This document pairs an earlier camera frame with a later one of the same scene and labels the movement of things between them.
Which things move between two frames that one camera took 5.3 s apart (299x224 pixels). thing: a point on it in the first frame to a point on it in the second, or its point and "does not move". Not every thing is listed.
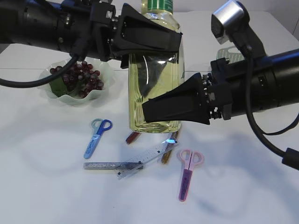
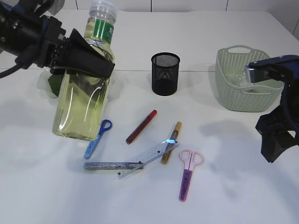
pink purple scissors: x=190 y=158 does not move
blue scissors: x=98 y=126 does not move
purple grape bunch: x=81 y=78 to x=55 y=81
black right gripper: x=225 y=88 to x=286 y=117
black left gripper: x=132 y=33 to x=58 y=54
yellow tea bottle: x=148 y=73 to x=81 y=102
